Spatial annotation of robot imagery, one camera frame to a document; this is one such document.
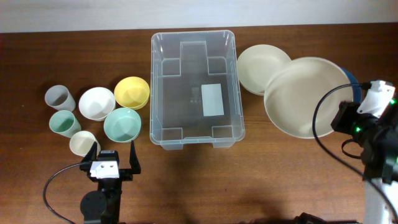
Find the white bowl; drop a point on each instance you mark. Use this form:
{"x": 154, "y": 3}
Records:
{"x": 97, "y": 103}

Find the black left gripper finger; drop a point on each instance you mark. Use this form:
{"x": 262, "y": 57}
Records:
{"x": 133, "y": 160}
{"x": 92, "y": 153}

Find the cream cup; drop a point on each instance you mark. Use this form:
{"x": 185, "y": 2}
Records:
{"x": 81, "y": 143}

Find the mint green bowl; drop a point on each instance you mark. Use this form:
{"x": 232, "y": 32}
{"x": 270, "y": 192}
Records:
{"x": 122, "y": 125}

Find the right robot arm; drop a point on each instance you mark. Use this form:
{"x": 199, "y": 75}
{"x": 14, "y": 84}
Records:
{"x": 379, "y": 157}

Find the clear plastic storage container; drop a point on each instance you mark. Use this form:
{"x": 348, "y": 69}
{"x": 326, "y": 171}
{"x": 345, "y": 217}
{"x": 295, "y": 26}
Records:
{"x": 181, "y": 62}

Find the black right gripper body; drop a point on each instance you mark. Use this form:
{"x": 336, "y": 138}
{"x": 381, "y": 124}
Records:
{"x": 362, "y": 127}

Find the yellow bowl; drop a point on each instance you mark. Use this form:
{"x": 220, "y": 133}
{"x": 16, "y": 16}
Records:
{"x": 132, "y": 92}

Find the grey cup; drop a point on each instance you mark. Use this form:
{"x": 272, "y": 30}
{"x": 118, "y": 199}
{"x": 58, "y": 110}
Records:
{"x": 59, "y": 98}

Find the mint green cup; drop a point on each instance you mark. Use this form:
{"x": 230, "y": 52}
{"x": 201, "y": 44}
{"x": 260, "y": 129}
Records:
{"x": 64, "y": 123}

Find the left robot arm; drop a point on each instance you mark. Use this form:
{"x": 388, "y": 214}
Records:
{"x": 103, "y": 204}

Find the smaller beige plate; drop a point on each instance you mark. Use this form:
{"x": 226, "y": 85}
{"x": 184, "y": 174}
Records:
{"x": 258, "y": 64}

